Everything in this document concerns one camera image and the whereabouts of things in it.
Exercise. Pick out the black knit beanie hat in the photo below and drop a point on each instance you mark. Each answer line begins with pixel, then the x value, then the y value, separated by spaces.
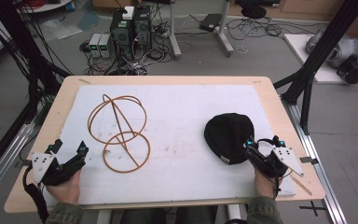
pixel 228 137

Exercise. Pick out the grey bench power supply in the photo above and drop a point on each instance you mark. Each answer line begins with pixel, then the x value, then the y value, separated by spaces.
pixel 94 45
pixel 105 46

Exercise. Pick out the small white box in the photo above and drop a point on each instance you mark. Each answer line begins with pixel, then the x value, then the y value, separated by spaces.
pixel 128 12

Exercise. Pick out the aluminium rail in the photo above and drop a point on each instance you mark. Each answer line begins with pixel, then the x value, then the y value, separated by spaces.
pixel 4 155
pixel 313 155

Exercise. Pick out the white floor platform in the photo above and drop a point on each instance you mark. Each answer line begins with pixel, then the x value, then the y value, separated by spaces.
pixel 298 53

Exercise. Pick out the white desk leg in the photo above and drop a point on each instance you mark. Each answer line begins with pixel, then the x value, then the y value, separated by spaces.
pixel 225 34
pixel 174 37

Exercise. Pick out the black tape strip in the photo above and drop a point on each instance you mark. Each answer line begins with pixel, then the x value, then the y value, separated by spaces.
pixel 309 160

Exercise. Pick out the person's right hand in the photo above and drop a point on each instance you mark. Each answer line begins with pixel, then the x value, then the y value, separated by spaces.
pixel 265 186

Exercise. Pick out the black tape cross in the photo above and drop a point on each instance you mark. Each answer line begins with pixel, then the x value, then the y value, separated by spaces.
pixel 313 208

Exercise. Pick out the light wooden table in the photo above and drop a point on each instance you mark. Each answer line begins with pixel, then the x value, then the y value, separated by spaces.
pixel 287 124

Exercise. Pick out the round black stool seat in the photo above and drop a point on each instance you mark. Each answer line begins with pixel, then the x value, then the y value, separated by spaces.
pixel 253 11

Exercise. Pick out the black computer tower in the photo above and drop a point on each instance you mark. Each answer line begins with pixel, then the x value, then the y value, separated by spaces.
pixel 121 34
pixel 143 28

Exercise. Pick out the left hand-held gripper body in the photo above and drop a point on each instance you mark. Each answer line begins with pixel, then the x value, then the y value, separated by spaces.
pixel 48 174

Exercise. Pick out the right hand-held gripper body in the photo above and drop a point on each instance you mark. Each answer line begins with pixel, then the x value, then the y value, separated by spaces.
pixel 279 163

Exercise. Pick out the clear plastic sheet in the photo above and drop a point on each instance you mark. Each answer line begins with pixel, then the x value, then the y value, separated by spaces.
pixel 59 29

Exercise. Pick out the flat black box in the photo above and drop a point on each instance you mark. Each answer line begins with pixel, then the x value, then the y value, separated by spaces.
pixel 210 22

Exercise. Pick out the person's left hand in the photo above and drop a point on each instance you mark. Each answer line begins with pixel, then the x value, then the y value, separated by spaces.
pixel 64 190

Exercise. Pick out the grey robot shell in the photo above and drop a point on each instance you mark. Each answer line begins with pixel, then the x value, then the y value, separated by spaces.
pixel 345 49

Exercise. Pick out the black frame strut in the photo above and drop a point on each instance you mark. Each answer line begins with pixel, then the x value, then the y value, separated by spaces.
pixel 323 46
pixel 18 46

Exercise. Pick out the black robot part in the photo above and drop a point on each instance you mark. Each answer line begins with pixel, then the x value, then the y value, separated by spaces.
pixel 354 71

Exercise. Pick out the thin wooden stick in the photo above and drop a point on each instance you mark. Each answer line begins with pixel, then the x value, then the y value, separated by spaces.
pixel 301 185

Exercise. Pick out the blue tape roll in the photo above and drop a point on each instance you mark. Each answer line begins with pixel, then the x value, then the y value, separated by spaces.
pixel 71 6

